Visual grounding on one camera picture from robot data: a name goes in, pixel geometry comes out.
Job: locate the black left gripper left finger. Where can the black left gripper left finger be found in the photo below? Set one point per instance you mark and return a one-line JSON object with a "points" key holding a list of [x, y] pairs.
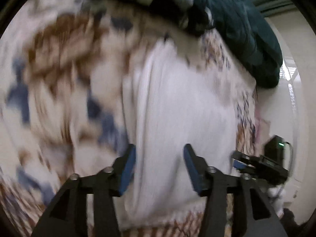
{"points": [[66, 215]]}

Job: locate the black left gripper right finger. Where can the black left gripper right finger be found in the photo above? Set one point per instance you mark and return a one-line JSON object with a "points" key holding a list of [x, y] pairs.
{"points": [[252, 212]]}

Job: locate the white knitted sweater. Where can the white knitted sweater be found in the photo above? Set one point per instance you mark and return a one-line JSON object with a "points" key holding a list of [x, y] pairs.
{"points": [[168, 104]]}

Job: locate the white headboard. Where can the white headboard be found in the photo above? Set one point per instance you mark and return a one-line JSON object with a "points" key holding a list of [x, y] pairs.
{"points": [[284, 107]]}

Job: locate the dark teal fleece blanket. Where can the dark teal fleece blanket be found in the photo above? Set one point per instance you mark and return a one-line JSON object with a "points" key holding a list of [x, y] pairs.
{"points": [[249, 37]]}

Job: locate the floral bed blanket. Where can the floral bed blanket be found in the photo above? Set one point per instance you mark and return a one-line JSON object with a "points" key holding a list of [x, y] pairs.
{"points": [[63, 63]]}

